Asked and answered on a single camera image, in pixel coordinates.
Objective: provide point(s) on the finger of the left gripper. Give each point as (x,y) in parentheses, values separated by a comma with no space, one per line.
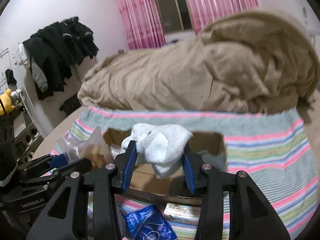
(46,162)
(63,168)

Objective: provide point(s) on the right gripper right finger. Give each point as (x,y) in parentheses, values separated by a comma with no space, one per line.
(195,171)

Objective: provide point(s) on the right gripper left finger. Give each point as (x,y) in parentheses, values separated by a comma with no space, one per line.
(125,164)

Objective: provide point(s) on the clear plastic snack bag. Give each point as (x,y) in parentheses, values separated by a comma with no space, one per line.
(94,149)

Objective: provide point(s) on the white socks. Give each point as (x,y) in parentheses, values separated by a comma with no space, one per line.
(161,146)

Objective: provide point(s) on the blue tissue packet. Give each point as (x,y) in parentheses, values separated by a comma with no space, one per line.
(148,223)

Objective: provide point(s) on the grey sock in box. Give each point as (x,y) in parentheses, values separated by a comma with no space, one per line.
(218,161)

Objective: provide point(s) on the silver foil packet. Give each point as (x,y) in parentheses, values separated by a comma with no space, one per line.
(184,214)

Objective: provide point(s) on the yellow plush toy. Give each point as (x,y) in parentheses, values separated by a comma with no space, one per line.
(6,103)

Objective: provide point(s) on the striped pastel towel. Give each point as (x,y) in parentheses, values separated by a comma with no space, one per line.
(273,149)

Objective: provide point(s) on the dark hanging clothes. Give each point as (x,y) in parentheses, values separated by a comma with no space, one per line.
(54,49)

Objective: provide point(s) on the beige comforter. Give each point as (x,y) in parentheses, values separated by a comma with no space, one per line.
(251,62)

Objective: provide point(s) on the left pink curtain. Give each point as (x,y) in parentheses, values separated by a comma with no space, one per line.
(142,24)

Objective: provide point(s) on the window with dark glass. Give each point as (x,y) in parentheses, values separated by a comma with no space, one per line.
(174,15)

